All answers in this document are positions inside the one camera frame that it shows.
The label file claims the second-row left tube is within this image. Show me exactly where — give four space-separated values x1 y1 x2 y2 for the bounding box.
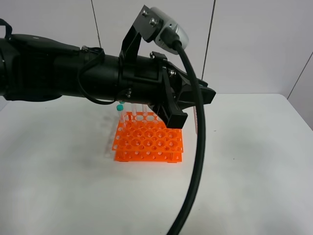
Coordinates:
116 104 126 130

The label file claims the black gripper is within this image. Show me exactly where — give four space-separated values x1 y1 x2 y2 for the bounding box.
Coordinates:
118 51 216 129

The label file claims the orange test tube rack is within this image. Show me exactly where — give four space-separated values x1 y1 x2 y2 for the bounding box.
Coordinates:
112 112 183 163

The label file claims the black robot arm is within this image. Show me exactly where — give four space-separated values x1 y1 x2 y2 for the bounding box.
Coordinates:
0 18 196 129

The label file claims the back-row tube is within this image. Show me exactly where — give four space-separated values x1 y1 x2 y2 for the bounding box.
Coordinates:
142 104 148 116
131 103 137 117

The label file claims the teal-capped test tube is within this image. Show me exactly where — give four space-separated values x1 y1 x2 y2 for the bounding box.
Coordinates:
193 106 198 135

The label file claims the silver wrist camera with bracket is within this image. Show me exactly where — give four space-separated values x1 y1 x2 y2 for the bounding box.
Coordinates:
120 5 189 61

